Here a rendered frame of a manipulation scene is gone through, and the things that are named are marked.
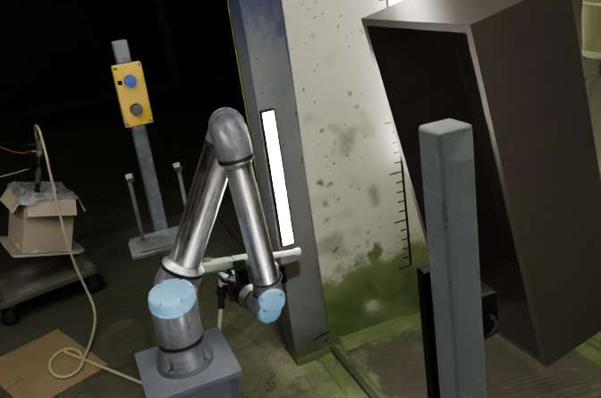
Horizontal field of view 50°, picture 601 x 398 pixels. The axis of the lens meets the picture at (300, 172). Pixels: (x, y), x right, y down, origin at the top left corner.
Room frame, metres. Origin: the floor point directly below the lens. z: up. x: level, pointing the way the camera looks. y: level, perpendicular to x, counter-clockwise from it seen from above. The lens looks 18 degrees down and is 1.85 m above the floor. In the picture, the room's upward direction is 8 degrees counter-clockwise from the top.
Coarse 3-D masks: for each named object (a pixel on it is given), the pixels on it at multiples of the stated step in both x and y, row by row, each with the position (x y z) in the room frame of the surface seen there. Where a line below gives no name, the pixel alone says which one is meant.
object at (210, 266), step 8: (296, 248) 2.52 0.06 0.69; (232, 256) 2.37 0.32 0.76; (240, 256) 2.37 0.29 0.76; (280, 256) 2.46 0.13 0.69; (208, 264) 2.27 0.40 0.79; (216, 264) 2.29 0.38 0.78; (224, 264) 2.31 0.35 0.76; (232, 264) 2.32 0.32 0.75; (248, 264) 2.36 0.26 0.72; (208, 272) 2.27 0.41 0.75; (216, 272) 2.29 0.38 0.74; (224, 272) 2.31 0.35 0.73; (224, 288) 2.31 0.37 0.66
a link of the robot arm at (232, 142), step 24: (216, 120) 1.98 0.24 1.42; (240, 120) 1.97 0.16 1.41; (216, 144) 1.92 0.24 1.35; (240, 144) 1.90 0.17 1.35; (240, 168) 1.90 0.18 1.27; (240, 192) 1.90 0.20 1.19; (240, 216) 1.91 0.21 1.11; (264, 216) 1.94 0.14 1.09; (264, 240) 1.91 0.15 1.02; (264, 264) 1.90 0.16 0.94; (264, 288) 1.90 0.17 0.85
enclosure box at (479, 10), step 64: (448, 0) 2.08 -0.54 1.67; (512, 0) 1.81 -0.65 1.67; (384, 64) 2.30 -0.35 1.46; (448, 64) 2.39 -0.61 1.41; (512, 64) 1.76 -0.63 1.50; (576, 64) 1.84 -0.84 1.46; (512, 128) 1.76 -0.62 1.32; (576, 128) 1.84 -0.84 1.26; (512, 192) 1.76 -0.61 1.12; (576, 192) 1.85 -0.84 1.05; (512, 256) 2.43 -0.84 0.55; (576, 256) 1.85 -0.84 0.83; (512, 320) 2.07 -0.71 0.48; (576, 320) 1.85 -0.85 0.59
